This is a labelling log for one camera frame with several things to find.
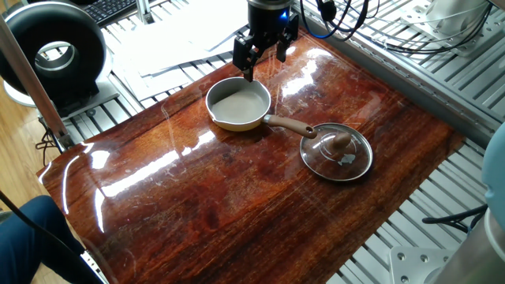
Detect glass lid with wooden knob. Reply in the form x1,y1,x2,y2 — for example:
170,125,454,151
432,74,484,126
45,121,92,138
299,122,374,182

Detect cream saucepan with wooden handle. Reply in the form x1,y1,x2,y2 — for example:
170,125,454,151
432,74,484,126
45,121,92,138
204,77,319,140

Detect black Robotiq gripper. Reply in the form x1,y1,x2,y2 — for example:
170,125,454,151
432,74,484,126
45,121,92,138
232,2,300,83

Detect person's leg in blue trousers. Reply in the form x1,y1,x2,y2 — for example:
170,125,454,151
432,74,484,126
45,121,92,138
0,195,106,284

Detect white paper sheet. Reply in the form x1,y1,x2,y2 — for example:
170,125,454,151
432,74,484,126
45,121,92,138
106,0,249,78
118,65,196,102

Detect black cable loop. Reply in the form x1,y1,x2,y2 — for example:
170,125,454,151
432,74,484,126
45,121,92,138
370,2,494,55

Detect black computer keyboard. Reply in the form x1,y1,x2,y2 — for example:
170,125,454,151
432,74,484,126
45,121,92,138
80,0,139,27

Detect black cable near robot base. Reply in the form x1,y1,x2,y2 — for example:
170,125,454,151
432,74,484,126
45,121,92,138
421,204,489,234

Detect silver perforated mounting plate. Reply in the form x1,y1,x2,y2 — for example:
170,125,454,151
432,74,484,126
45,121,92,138
400,0,505,58

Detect grey aluminium table rail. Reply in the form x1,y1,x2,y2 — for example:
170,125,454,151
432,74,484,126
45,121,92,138
294,3,502,149

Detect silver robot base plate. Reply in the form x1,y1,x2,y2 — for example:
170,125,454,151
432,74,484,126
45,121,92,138
389,246,455,284

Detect black gripper cable bundle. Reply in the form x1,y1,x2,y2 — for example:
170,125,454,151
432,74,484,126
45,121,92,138
298,0,372,41

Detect wood-grain table mat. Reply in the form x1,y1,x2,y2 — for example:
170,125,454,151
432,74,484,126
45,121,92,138
37,29,465,284

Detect grey metal frame post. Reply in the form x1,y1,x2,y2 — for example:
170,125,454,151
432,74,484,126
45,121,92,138
0,15,74,150

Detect black ring-shaped fan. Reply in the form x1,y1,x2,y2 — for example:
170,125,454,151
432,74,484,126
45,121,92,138
0,2,119,118

